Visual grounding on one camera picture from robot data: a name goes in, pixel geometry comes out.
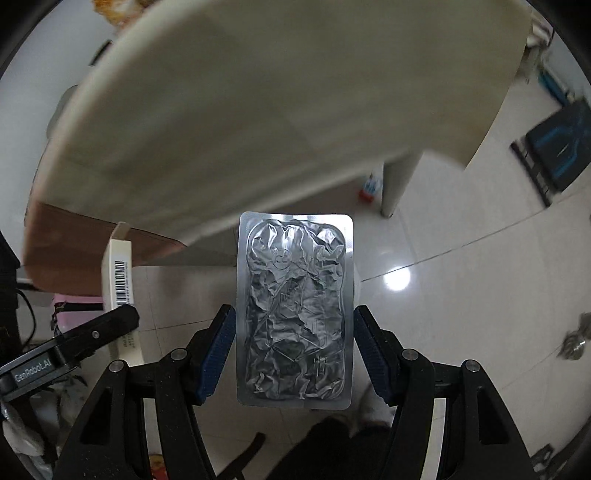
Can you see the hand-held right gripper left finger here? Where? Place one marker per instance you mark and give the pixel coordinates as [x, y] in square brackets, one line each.
[217, 360]

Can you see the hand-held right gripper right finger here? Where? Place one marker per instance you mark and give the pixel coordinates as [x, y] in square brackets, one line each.
[374, 360]

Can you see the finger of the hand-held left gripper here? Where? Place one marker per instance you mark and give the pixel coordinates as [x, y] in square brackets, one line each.
[99, 332]

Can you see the white cardboard box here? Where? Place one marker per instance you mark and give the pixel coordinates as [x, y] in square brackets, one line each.
[121, 258]

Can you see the silver foil blister pack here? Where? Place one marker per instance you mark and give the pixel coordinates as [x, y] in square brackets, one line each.
[295, 300]

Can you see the pink box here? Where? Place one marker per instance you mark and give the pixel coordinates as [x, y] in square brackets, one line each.
[78, 311]

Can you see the white shoe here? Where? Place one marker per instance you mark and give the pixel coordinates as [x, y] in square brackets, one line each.
[369, 410]

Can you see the white plastic bag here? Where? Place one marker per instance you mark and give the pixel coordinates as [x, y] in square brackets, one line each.
[25, 438]

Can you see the person's dark trousers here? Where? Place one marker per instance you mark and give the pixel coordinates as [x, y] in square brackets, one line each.
[332, 452]

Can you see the small red and white bottle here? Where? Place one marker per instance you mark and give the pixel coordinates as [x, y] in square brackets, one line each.
[371, 188]

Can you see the small metal object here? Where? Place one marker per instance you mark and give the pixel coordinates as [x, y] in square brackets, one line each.
[575, 341]

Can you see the cat print tablecloth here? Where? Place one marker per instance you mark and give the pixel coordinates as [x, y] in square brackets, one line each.
[277, 106]

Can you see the black and blue treadmill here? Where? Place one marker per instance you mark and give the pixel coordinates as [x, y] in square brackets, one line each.
[558, 147]

